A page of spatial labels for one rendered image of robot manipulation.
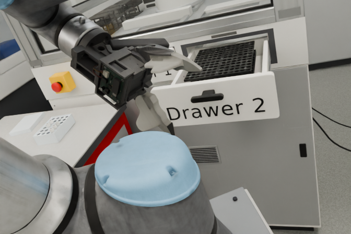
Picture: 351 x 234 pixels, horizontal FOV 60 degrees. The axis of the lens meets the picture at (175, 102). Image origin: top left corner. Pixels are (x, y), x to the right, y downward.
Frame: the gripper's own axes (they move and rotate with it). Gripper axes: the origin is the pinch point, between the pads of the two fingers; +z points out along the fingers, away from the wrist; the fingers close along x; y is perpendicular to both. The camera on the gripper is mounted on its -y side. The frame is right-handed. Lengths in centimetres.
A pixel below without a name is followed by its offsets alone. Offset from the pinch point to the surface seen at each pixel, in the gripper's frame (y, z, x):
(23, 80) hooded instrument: -38, -100, -86
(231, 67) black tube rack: -32.5, -3.6, -9.6
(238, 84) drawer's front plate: -20.7, 2.0, -5.2
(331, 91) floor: -189, 37, -76
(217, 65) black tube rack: -34.4, -8.0, -12.5
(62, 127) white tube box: -12, -42, -52
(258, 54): -55, -3, -14
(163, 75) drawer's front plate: -40, -25, -32
